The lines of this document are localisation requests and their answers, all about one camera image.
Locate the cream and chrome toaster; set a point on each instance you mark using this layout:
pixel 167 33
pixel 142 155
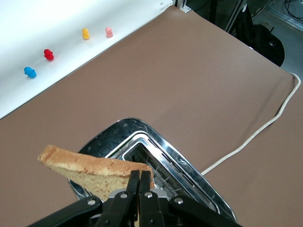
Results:
pixel 165 153

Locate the yellow toy figurine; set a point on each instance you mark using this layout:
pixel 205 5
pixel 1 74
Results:
pixel 85 34

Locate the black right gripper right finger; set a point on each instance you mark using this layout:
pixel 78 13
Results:
pixel 151 210

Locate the aluminium frame profile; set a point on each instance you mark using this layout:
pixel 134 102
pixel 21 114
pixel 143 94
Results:
pixel 235 16
pixel 284 15

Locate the red toy figurine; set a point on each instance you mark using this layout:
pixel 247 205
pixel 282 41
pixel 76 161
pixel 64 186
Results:
pixel 49 55

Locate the black backpack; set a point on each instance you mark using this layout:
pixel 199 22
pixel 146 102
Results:
pixel 267 45

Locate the bread slice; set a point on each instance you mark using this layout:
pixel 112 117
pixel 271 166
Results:
pixel 94 172

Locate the brown table cover mat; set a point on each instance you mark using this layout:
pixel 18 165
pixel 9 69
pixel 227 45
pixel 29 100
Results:
pixel 189 82

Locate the blue toy figurine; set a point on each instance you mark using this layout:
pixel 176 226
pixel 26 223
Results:
pixel 30 72

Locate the pink toy figurine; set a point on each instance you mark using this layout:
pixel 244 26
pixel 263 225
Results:
pixel 109 32

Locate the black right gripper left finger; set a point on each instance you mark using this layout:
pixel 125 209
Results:
pixel 118 208

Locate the aluminium frame corner bracket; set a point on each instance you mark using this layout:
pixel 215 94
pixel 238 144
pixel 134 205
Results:
pixel 181 4

